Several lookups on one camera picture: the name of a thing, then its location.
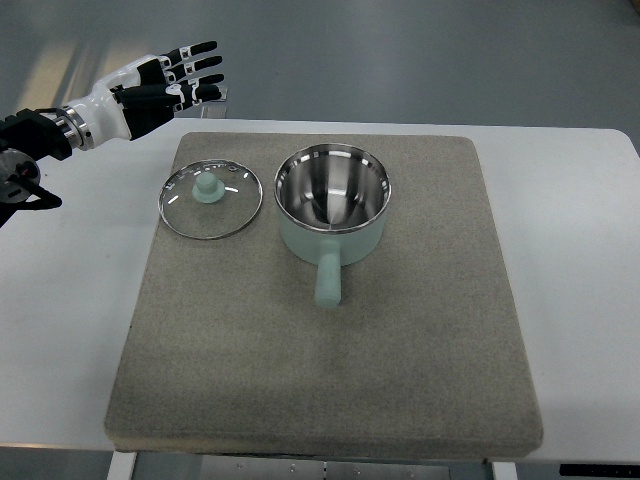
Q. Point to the clear plastic stand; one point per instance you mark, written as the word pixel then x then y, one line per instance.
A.
pixel 216 109

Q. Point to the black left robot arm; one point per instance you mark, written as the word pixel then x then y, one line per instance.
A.
pixel 28 137

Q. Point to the mint green saucepan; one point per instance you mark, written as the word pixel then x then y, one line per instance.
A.
pixel 332 201

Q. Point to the glass lid with green knob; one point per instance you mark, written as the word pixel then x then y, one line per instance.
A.
pixel 210 199

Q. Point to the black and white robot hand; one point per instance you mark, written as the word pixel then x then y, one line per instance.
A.
pixel 145 94

